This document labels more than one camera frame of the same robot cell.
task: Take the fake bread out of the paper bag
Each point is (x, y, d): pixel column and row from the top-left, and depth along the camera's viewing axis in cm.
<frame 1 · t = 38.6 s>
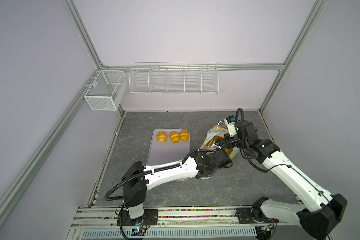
left hand: (208, 158, 76), fingers open
right hand: (226, 135, 76), fingers closed
floral paper bag: (215, 135, 78), point 25 cm above the table
lavender tray: (169, 145, 101), point 2 cm above the table
yellow twisted bread: (184, 135, 104), point 4 cm above the table
yellow twisted bread 2: (174, 136, 104), point 3 cm above the table
round sesame bun: (161, 137, 102), point 5 cm above the table

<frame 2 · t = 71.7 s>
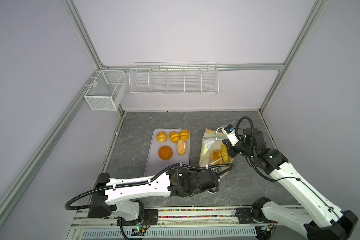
left hand: (199, 176, 68), fingers open
right hand: (225, 141, 74), fingers closed
oval sesame bread: (182, 147, 96), point 6 cm above the table
round brown bun: (165, 152, 95), point 4 cm above the table
ridged spiral bread: (224, 160, 87), point 8 cm above the table
the other named things where they were.

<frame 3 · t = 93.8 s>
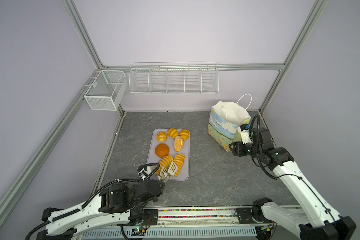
left hand: (163, 189, 68), fingers open
right hand: (235, 145, 77), fingers open
floral paper bag: (225, 117, 97), point 17 cm above the table
oval sesame bread: (178, 143, 98), point 5 cm above the table
ridged spiral bread: (165, 162, 91), point 4 cm above the table
long golden pastry: (179, 160, 91), point 5 cm above the table
the other named things where they were.

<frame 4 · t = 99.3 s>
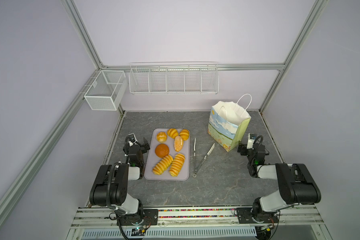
left hand: (138, 141, 92), fingers open
right hand: (248, 142, 93), fingers open
white kitchen tongs: (196, 169, 91), on the table
the other named things where they were.

